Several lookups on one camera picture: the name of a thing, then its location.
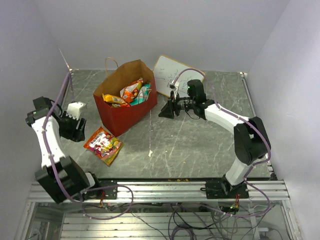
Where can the colourful candy bag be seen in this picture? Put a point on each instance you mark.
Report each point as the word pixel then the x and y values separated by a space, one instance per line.
pixel 104 145

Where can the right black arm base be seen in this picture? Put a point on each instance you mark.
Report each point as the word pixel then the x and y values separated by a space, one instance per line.
pixel 217 190

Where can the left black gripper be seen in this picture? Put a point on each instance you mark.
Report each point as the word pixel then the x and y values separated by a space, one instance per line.
pixel 75 134

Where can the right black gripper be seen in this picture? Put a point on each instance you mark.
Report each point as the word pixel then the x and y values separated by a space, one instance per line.
pixel 167 110

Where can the teal snack pouch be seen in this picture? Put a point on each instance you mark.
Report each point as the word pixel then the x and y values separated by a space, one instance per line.
pixel 142 96

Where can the aluminium frame rail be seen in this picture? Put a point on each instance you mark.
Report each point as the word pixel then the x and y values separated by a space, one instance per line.
pixel 189 191

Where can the small whiteboard with writing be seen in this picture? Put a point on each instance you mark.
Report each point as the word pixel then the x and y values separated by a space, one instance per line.
pixel 167 69

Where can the yellow snack bar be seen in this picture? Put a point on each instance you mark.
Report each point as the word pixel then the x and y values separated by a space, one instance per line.
pixel 113 99

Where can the red brown paper bag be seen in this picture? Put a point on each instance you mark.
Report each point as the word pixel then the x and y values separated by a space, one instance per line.
pixel 117 120

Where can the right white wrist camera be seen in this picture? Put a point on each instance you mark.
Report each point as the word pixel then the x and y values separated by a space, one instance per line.
pixel 174 86

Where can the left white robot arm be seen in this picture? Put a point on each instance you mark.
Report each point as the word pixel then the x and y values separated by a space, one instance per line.
pixel 60 176

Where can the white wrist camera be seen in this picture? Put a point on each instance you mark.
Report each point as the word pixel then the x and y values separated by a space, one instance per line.
pixel 174 86
pixel 74 109

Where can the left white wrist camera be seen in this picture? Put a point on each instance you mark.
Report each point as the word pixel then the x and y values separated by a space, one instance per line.
pixel 74 109

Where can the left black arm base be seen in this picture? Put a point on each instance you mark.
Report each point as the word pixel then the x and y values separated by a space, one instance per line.
pixel 105 189

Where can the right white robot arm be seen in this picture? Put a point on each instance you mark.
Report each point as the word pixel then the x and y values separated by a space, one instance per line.
pixel 251 141

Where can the small red snack bag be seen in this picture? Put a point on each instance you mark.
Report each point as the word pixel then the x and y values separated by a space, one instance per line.
pixel 119 105

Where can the orange white snack pack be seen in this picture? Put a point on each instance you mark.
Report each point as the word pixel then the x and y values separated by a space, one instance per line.
pixel 130 92

